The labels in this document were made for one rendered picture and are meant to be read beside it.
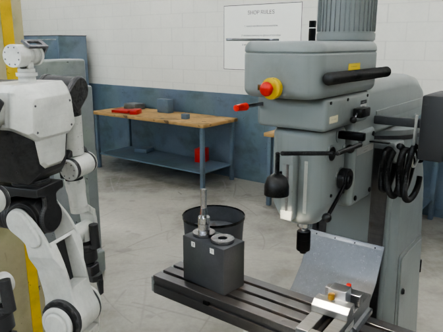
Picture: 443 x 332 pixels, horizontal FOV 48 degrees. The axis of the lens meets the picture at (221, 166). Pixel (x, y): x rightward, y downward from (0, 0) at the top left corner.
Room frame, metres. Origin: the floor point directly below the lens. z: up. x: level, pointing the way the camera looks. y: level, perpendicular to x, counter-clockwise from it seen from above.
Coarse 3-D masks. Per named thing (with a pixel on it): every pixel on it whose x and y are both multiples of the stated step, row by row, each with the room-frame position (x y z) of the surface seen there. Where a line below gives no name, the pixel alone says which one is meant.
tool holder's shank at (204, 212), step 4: (204, 188) 1.85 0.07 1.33; (200, 192) 1.84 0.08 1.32; (204, 192) 1.84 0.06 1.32; (200, 196) 1.84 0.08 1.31; (204, 196) 1.84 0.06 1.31; (200, 200) 1.84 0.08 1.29; (204, 200) 1.84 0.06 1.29; (200, 204) 1.84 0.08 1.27; (204, 204) 1.84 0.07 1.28; (200, 208) 1.84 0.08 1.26; (204, 208) 1.84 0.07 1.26; (200, 212) 1.84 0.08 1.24; (204, 212) 1.83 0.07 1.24; (204, 216) 1.84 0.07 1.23
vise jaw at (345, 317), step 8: (320, 296) 1.49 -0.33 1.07; (312, 304) 1.47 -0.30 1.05; (320, 304) 1.46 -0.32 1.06; (328, 304) 1.45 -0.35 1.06; (336, 304) 1.44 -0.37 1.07; (344, 304) 1.44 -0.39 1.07; (352, 304) 1.44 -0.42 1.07; (320, 312) 1.45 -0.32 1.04; (328, 312) 1.43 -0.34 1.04; (336, 312) 1.42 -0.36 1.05; (344, 312) 1.41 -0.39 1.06; (352, 312) 1.43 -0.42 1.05; (344, 320) 1.40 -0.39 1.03
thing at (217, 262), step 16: (192, 240) 1.80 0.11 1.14; (208, 240) 1.78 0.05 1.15; (224, 240) 1.75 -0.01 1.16; (240, 240) 1.78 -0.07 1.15; (192, 256) 1.80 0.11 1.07; (208, 256) 1.75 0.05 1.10; (224, 256) 1.70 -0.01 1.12; (240, 256) 1.76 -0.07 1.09; (192, 272) 1.81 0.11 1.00; (208, 272) 1.75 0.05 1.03; (224, 272) 1.70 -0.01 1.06; (240, 272) 1.76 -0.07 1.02; (208, 288) 1.75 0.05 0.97; (224, 288) 1.70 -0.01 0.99
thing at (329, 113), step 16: (336, 96) 1.49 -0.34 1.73; (352, 96) 1.57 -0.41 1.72; (368, 96) 1.66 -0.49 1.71; (272, 112) 1.53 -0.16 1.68; (288, 112) 1.49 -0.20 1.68; (304, 112) 1.46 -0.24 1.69; (320, 112) 1.43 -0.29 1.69; (336, 112) 1.47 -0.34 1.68; (352, 112) 1.57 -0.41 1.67; (304, 128) 1.46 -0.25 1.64; (320, 128) 1.43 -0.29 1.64
